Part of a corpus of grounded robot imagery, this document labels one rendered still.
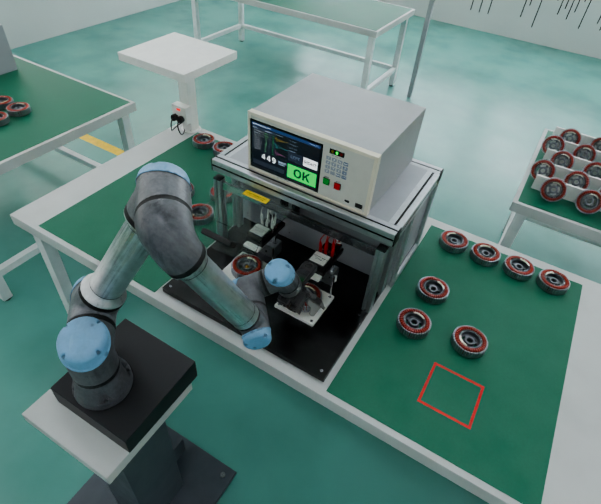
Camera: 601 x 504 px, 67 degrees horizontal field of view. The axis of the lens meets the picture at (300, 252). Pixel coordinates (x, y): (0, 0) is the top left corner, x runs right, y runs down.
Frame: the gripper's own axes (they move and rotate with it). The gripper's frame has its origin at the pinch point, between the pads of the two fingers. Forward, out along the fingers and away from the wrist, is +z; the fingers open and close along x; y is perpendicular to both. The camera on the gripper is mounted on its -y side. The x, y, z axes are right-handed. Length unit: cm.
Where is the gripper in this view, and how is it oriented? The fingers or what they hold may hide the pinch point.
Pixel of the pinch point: (306, 297)
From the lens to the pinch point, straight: 155.0
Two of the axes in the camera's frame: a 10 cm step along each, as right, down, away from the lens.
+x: 8.5, 4.0, -3.4
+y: -4.8, 8.5, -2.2
